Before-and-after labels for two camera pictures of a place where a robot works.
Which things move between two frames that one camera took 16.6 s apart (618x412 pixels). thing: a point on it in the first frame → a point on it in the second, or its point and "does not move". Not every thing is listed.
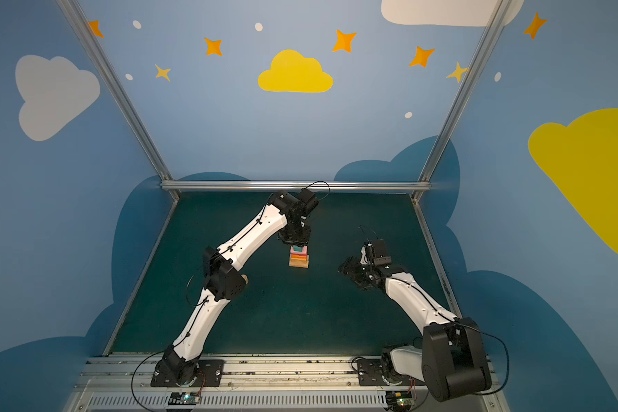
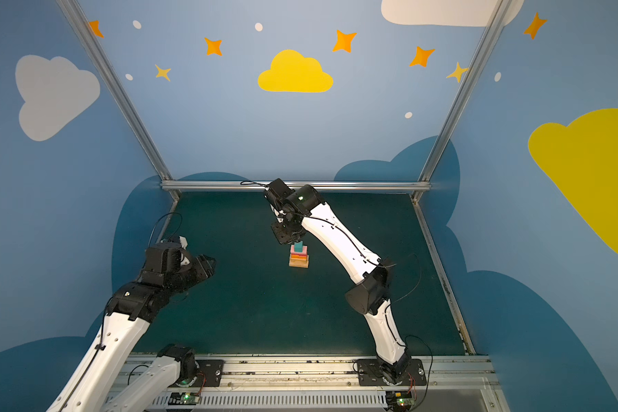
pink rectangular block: (304, 251) does not move
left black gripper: (297, 234) → (198, 267)
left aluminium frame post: (120, 91) does not move
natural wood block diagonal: (303, 263) does not move
